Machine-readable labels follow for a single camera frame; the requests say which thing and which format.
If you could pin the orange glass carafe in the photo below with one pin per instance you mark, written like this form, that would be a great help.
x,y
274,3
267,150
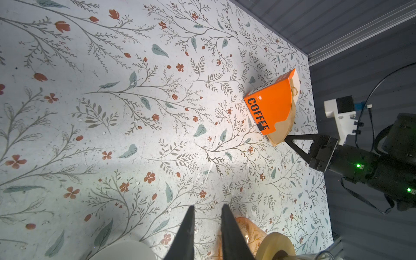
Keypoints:
x,y
253,235

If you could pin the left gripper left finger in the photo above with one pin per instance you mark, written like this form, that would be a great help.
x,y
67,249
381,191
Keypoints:
x,y
182,247

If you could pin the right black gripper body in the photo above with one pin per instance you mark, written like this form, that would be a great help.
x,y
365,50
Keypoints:
x,y
355,164

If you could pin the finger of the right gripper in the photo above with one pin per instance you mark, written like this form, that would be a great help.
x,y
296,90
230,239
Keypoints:
x,y
310,156
313,137

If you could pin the orange coffee filter box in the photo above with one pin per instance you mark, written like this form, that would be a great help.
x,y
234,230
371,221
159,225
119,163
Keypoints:
x,y
274,102

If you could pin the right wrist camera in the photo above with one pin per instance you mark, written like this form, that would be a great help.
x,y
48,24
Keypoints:
x,y
342,110

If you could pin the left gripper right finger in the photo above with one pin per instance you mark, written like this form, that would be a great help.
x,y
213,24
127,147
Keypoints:
x,y
234,246

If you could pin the clear frosted glass carafe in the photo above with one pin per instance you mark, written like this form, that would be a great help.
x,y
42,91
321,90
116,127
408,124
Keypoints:
x,y
127,250

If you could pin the wooden dripper ring stand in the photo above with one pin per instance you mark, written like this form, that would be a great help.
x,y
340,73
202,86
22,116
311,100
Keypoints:
x,y
275,246

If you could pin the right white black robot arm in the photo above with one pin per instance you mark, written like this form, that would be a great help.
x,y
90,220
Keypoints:
x,y
390,168

